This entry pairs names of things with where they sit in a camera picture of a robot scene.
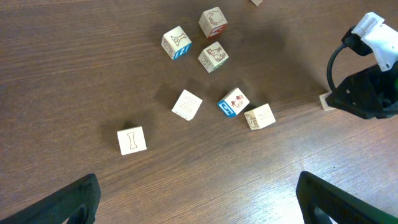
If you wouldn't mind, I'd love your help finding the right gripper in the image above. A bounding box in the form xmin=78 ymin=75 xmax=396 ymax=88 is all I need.
xmin=326 ymin=60 xmax=397 ymax=119

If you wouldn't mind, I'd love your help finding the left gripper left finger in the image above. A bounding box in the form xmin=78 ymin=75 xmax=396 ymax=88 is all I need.
xmin=1 ymin=174 xmax=101 ymax=224

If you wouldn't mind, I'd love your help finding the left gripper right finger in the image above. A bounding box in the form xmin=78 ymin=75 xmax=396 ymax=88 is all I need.
xmin=296 ymin=171 xmax=397 ymax=224

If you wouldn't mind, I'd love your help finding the block with red X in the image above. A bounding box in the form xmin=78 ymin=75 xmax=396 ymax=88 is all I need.
xmin=319 ymin=92 xmax=335 ymax=111

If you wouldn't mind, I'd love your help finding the block with car picture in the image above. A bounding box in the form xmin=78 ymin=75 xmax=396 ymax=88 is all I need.
xmin=218 ymin=88 xmax=250 ymax=118

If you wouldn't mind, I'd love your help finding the block with C red side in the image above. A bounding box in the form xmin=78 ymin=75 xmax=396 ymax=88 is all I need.
xmin=198 ymin=7 xmax=228 ymax=38

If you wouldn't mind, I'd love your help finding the block with I green side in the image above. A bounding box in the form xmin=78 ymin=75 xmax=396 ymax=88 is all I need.
xmin=117 ymin=126 xmax=147 ymax=156

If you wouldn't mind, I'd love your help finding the block with N red side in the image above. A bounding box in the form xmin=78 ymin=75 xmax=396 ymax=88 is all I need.
xmin=172 ymin=90 xmax=203 ymax=121

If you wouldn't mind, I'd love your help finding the block with blue side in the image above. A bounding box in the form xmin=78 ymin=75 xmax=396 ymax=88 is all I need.
xmin=161 ymin=26 xmax=192 ymax=60

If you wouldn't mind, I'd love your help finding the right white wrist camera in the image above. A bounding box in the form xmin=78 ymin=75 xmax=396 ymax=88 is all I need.
xmin=351 ymin=12 xmax=397 ymax=72

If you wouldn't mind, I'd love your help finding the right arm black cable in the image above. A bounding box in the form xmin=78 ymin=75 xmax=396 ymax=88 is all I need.
xmin=326 ymin=26 xmax=374 ymax=93

